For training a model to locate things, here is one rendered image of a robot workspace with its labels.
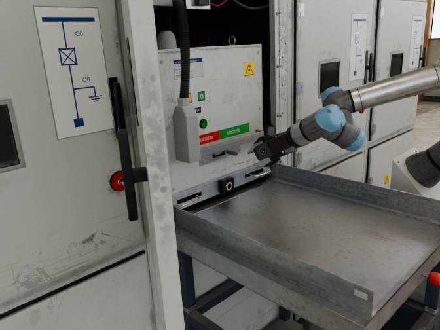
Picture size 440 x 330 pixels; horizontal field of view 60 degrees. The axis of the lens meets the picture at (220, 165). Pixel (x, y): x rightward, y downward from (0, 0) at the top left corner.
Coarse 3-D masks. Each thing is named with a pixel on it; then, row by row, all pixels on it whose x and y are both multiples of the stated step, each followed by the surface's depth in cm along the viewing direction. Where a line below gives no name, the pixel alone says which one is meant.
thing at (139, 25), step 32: (128, 0) 46; (128, 32) 61; (160, 96) 50; (160, 128) 52; (128, 160) 55; (160, 160) 53; (128, 192) 57; (160, 192) 54; (160, 224) 55; (160, 256) 57; (160, 288) 60
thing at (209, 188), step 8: (248, 168) 153; (256, 168) 156; (224, 176) 145; (232, 176) 147; (240, 176) 150; (248, 176) 154; (200, 184) 138; (208, 184) 139; (216, 184) 142; (240, 184) 151; (184, 192) 132; (192, 192) 134; (200, 192) 137; (208, 192) 140; (216, 192) 143; (184, 200) 133; (200, 200) 138
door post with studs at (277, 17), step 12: (276, 0) 142; (276, 12) 143; (276, 24) 145; (276, 36) 146; (276, 48) 147; (276, 60) 148; (276, 72) 150; (276, 84) 151; (276, 96) 152; (276, 108) 154; (276, 120) 155; (276, 132) 157
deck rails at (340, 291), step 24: (288, 168) 156; (336, 192) 142; (360, 192) 135; (384, 192) 128; (408, 192) 123; (192, 216) 116; (408, 216) 121; (432, 216) 119; (216, 240) 110; (240, 240) 102; (264, 264) 98; (288, 264) 92; (312, 288) 88; (336, 288) 83; (360, 288) 78; (360, 312) 80
